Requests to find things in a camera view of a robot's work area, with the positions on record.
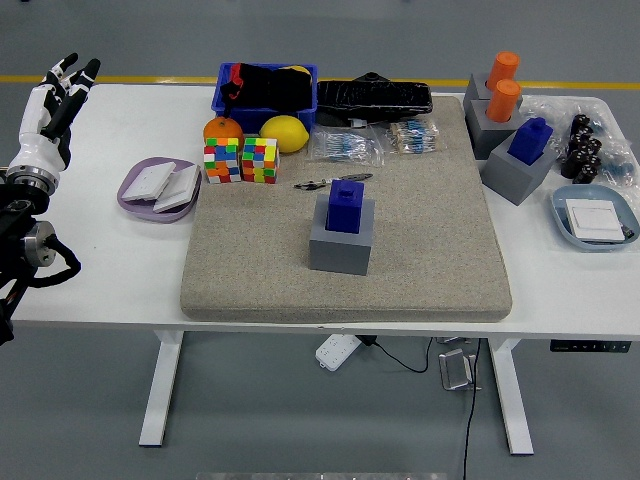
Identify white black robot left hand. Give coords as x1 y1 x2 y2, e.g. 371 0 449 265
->
7 52 102 176

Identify blue square seal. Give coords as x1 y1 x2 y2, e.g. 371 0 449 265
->
324 178 365 235
506 117 554 165

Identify grey square-slot seal holder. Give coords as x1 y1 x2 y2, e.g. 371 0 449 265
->
307 194 376 276
481 130 560 207

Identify grey round-slot seal holder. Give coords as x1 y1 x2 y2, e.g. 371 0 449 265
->
471 97 525 161
462 72 501 121

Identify orange round seal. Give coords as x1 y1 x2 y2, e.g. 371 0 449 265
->
486 50 521 92
485 78 523 124

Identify purple plate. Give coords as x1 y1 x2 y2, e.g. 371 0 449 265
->
116 156 203 224

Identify colourful puzzle cube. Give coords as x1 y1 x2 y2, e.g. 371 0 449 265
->
240 137 280 185
202 137 242 185

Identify orange fruit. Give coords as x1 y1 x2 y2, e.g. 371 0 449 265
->
202 115 245 146

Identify blue plastic bin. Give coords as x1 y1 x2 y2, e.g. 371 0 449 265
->
210 61 319 132

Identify black cloth bag red trim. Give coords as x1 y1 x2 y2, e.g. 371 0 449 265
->
220 62 314 110

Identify yellow lemon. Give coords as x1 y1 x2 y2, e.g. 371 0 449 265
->
258 114 310 155

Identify white table leg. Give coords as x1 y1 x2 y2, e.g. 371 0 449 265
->
138 329 184 448
487 338 535 456

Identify clear bag blue resistors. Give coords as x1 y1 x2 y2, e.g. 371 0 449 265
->
308 124 387 168

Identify black wrapped keyboard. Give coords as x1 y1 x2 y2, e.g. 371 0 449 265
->
315 79 434 121

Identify white power strip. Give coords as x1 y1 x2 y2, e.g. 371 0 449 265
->
314 333 362 373

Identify clear bag tan resistors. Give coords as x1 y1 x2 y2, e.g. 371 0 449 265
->
383 119 442 155

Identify grey-brown mat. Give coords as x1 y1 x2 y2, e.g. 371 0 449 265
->
179 94 514 324

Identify clear plastic bag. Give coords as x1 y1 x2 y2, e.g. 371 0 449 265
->
519 94 619 134

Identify light blue plate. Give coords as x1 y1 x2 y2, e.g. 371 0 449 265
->
550 184 640 253

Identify bag of black capacitors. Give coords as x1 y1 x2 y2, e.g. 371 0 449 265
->
559 113 604 185

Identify clear bag blue components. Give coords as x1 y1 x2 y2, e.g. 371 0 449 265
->
599 142 640 189

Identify black table control panel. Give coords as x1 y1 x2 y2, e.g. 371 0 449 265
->
549 339 632 354

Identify black plastic mount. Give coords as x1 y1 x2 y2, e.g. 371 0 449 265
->
352 71 397 86

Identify black plug with cord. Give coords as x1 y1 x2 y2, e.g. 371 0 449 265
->
358 335 432 374

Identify silver metal bracket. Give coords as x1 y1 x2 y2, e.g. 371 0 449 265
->
437 348 484 392

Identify thin black floor cable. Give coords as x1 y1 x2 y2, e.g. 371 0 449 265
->
462 338 482 480

